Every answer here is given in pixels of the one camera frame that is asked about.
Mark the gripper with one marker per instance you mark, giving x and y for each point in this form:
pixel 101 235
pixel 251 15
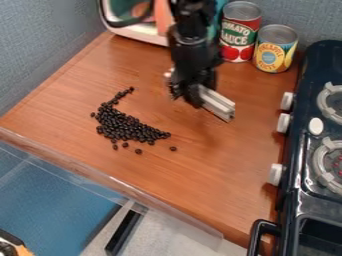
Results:
pixel 191 58

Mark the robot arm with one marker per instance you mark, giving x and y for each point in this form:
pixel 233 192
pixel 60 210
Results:
pixel 191 16

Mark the pile of black bits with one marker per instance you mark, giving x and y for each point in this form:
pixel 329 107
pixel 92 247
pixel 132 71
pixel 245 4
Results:
pixel 126 125

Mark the silver metal bar tool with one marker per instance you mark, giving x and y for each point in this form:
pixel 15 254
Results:
pixel 219 104

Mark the yellow pineapple can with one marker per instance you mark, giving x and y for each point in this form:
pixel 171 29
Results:
pixel 274 49

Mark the red tomato sauce can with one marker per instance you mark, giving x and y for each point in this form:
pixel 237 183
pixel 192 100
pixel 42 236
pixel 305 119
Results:
pixel 239 31

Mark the toy stove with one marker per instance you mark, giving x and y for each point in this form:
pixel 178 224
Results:
pixel 309 156

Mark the toy microwave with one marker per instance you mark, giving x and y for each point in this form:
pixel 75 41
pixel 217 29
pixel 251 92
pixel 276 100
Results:
pixel 133 20

